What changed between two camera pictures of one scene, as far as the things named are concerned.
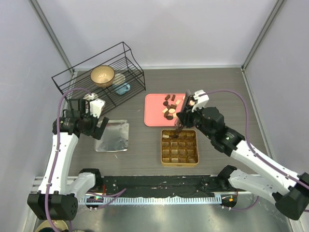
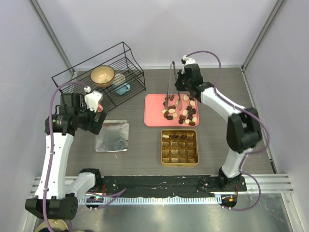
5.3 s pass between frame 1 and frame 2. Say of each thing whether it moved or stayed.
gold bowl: stayed
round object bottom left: stayed
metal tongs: moved
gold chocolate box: stayed
